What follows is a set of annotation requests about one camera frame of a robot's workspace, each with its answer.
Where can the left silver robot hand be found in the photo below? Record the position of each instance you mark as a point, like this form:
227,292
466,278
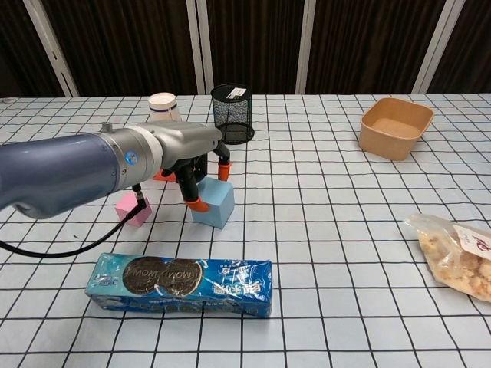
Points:
184,142

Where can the light blue foam cube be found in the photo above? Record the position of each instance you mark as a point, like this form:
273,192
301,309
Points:
218,207

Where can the pink foam cube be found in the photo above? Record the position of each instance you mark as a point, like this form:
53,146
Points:
124,209

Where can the left blue robot arm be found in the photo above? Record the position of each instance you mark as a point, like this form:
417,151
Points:
57,168

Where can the white paper cup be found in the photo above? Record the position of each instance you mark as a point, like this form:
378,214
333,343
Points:
165,109

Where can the black mesh pen holder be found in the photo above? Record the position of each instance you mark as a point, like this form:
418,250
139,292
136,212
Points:
238,111

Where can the dark folding partition screen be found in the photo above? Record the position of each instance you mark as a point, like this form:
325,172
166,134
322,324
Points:
261,38

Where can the blue cookie box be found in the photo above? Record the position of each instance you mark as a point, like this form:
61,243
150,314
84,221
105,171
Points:
230,283

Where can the white checkered tablecloth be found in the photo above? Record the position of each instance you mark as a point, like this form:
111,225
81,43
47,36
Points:
307,230

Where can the brown paper bowl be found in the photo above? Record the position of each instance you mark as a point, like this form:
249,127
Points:
383,147

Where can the clear plastic snack bag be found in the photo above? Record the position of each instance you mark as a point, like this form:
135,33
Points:
452,260

